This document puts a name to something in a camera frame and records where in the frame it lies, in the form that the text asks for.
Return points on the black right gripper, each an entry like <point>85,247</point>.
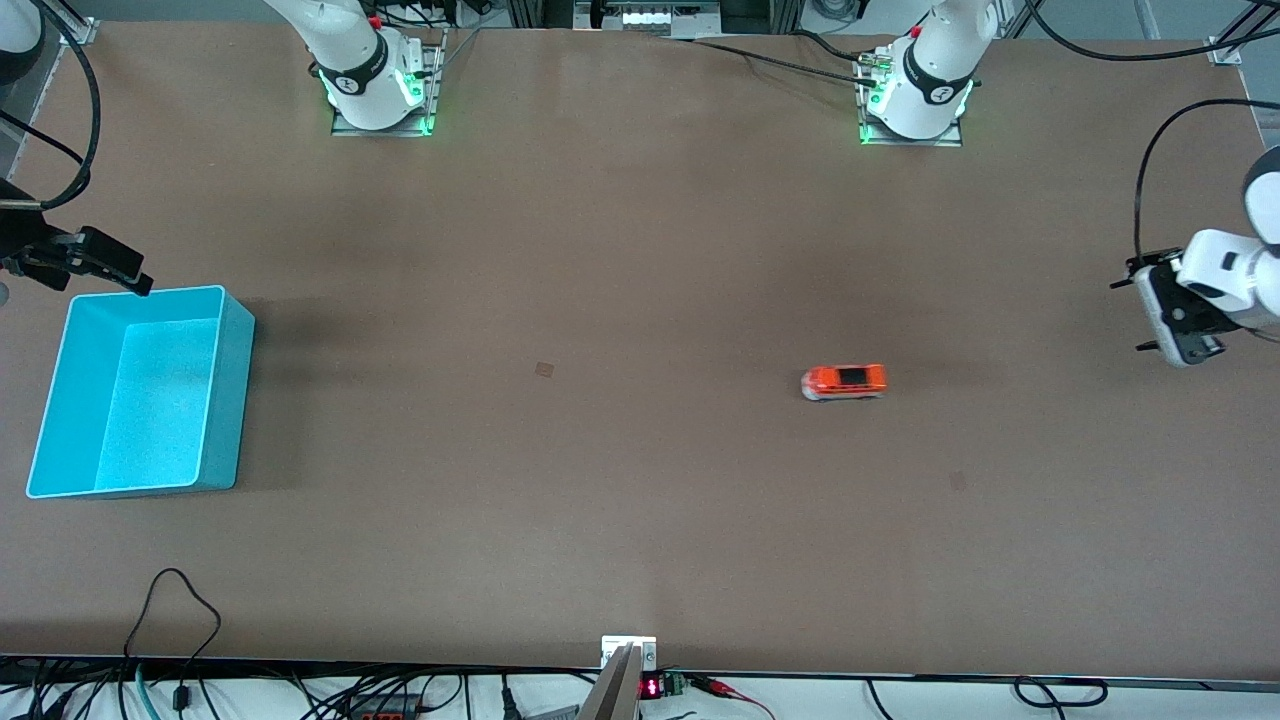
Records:
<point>28,247</point>

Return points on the orange toy bus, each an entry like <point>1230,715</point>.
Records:
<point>825,380</point>

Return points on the blue plastic box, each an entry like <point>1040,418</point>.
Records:
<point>150,420</point>

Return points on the red power strip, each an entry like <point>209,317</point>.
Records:
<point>385,714</point>

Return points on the red clip lead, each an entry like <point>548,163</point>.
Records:
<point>720,687</point>

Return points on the red LED display module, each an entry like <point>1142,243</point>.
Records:
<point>652,688</point>

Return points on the white mounting plate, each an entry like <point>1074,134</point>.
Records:
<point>612,645</point>

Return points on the metal corner bracket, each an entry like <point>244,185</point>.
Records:
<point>1222,52</point>
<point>80,32</point>

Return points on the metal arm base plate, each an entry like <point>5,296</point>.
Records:
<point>950,138</point>
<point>428,90</point>

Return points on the aluminium frame with light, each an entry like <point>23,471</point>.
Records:
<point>650,18</point>

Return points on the grey camera mount bar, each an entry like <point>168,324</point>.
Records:
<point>615,695</point>

